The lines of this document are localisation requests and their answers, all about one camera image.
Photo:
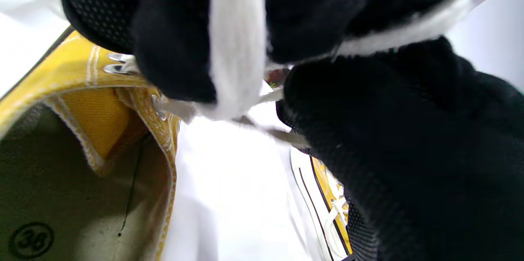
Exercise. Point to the person's right hand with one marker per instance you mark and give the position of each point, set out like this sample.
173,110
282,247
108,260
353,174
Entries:
409,150

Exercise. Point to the person's left hand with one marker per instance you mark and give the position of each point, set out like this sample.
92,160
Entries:
172,28

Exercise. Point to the yellow shoe with white laces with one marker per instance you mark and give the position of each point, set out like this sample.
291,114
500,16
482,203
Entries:
323,195
82,130

